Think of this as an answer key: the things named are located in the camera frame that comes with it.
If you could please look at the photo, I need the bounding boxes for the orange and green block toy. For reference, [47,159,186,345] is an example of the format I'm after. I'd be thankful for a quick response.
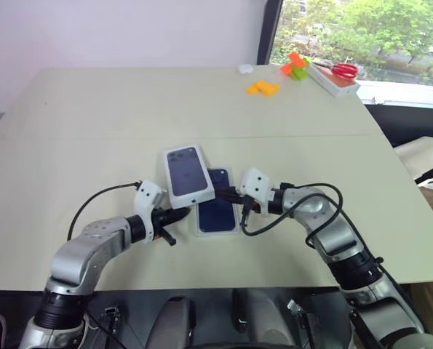
[279,51,311,81]

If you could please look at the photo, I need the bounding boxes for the white window sill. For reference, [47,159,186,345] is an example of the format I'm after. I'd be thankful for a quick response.
[355,79,433,109]

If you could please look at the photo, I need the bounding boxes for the dark rounded grey shape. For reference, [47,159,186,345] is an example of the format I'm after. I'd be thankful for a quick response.
[231,287,298,349]
[159,294,197,349]

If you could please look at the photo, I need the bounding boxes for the yellow building blocks piece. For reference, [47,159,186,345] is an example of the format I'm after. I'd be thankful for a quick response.
[245,79,282,99]

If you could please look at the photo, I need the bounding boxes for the flat white box orange print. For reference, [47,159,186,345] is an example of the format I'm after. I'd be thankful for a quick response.
[306,61,361,99]

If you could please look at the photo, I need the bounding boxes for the white phone box lid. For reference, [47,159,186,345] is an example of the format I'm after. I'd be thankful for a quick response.
[163,145,217,210]

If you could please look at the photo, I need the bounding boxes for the black window frame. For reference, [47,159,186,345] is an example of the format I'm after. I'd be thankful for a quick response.
[255,0,285,67]

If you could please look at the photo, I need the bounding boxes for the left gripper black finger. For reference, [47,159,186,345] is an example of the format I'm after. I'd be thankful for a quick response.
[157,231,178,247]
[164,207,192,228]

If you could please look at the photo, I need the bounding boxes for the white phone box base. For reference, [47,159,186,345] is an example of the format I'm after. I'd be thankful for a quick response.
[194,164,242,238]

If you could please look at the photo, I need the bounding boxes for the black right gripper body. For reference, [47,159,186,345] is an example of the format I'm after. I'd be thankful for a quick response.
[242,195,269,216]

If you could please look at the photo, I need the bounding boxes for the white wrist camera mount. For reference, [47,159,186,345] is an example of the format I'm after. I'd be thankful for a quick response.
[239,167,272,216]
[133,178,168,241]

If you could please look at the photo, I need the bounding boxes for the small metal bracket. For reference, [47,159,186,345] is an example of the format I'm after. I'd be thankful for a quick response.
[100,306,123,349]
[286,298,317,349]

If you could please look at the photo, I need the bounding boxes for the beige cushion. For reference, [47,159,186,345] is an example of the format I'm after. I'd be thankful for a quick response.
[393,135,433,190]

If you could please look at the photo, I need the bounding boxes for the dark blue smartphone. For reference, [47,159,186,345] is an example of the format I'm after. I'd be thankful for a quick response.
[197,167,238,233]

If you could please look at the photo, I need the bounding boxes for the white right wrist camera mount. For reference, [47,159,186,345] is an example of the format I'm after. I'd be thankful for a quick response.
[239,167,272,216]

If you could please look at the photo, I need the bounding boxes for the red handled scissors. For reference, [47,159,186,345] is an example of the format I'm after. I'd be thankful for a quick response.
[311,61,359,79]

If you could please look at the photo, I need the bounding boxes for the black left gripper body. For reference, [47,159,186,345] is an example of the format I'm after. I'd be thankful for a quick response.
[151,208,172,241]

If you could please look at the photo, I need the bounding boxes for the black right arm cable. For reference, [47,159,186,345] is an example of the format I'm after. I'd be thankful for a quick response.
[239,182,345,252]

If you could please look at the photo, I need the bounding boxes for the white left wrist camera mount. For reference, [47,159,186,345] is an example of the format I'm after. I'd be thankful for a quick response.
[133,178,168,241]

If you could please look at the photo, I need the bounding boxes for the green trees outside window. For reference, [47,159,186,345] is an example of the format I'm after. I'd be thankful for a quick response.
[272,0,433,88]

